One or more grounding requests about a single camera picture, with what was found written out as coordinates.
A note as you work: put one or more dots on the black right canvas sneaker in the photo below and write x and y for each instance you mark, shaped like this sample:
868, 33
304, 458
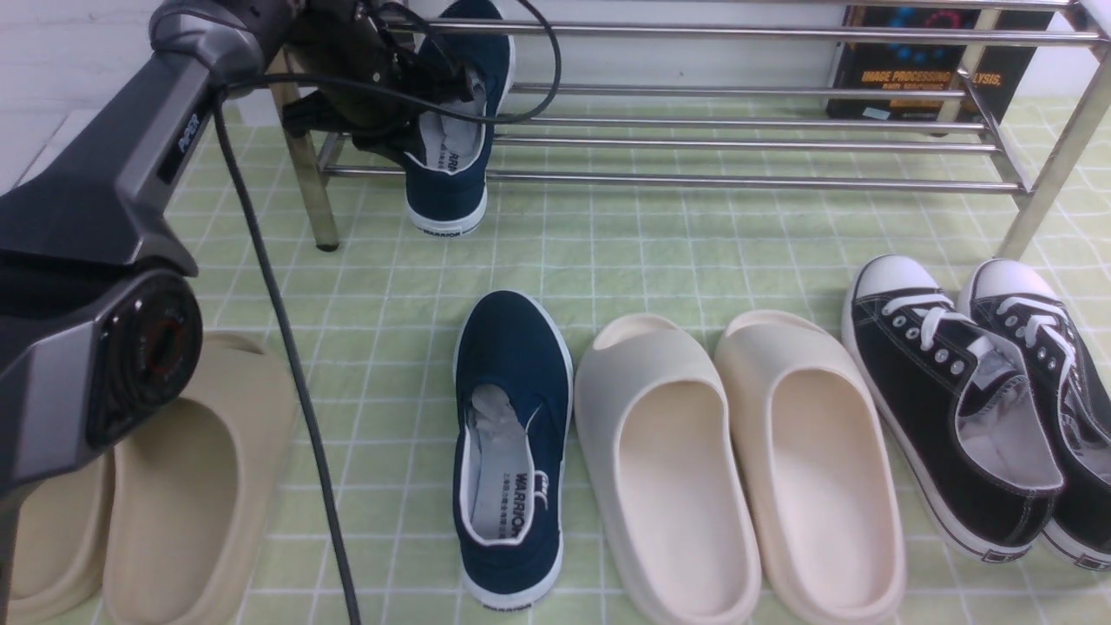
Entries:
1012, 300

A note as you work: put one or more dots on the cream right slipper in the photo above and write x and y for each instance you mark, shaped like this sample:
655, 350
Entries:
817, 475

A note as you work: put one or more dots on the black canvas sneaker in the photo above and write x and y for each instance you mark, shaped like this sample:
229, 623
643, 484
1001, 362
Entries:
1012, 300
959, 402

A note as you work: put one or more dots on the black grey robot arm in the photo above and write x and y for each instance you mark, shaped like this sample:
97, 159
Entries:
101, 329

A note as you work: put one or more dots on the tan right slipper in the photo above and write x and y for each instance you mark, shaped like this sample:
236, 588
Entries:
193, 487

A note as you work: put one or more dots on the black left canvas sneaker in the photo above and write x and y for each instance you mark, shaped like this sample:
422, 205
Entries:
959, 402

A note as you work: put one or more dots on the cream slipper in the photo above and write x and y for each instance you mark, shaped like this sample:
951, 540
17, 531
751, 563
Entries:
817, 475
653, 426

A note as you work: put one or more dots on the navy slip-on shoe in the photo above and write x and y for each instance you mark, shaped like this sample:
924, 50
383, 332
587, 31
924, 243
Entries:
513, 376
446, 163

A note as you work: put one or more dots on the cream left slipper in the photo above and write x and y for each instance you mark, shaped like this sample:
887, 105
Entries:
653, 426

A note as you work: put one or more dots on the tan left slipper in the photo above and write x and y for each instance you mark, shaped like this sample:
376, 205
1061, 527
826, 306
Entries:
61, 543

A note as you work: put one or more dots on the green checked floor cloth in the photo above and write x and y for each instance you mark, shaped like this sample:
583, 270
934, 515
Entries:
375, 323

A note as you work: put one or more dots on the tan slipper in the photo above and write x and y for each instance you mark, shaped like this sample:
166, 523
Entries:
61, 543
193, 487

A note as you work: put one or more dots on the dark image processing book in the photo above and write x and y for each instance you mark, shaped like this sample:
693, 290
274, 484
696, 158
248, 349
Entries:
903, 66

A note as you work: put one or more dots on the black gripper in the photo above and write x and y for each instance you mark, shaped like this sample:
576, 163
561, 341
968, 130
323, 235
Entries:
383, 44

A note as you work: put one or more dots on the metal shoe rack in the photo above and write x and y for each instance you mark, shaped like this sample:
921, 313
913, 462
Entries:
1029, 24

